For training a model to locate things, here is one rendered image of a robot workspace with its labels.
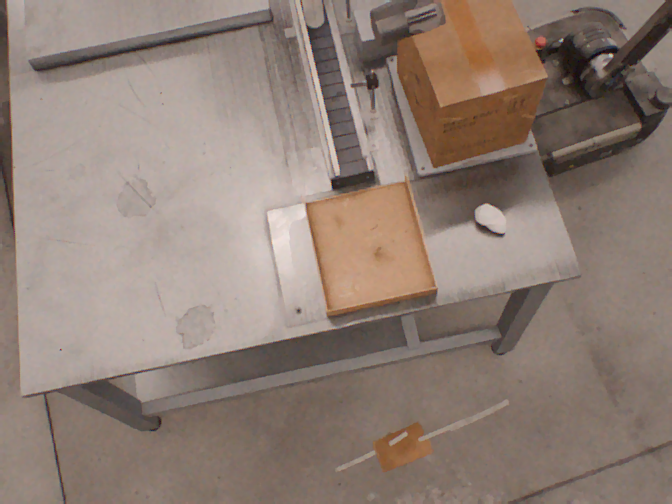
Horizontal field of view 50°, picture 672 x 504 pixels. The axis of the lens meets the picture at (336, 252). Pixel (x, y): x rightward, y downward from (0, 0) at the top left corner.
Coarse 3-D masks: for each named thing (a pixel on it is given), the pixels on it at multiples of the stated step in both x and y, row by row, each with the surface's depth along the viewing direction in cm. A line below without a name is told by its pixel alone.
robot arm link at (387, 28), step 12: (396, 0) 137; (408, 0) 135; (420, 0) 133; (372, 12) 137; (384, 12) 135; (396, 12) 136; (372, 24) 139; (384, 24) 136; (396, 24) 136; (384, 36) 136; (396, 36) 137; (408, 36) 138
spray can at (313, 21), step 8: (304, 0) 183; (312, 0) 182; (320, 0) 185; (304, 8) 187; (312, 8) 185; (320, 8) 187; (304, 16) 191; (312, 16) 188; (320, 16) 189; (312, 24) 191; (320, 24) 192
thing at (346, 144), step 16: (320, 32) 192; (320, 48) 190; (320, 64) 188; (336, 64) 188; (320, 80) 186; (336, 80) 186; (336, 96) 184; (320, 112) 183; (336, 112) 182; (336, 128) 180; (352, 128) 180; (336, 144) 179; (352, 144) 178; (352, 160) 177; (336, 176) 175
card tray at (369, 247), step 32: (352, 192) 179; (384, 192) 178; (320, 224) 176; (352, 224) 175; (384, 224) 175; (416, 224) 174; (320, 256) 173; (352, 256) 172; (384, 256) 172; (416, 256) 171; (352, 288) 169; (384, 288) 169; (416, 288) 168
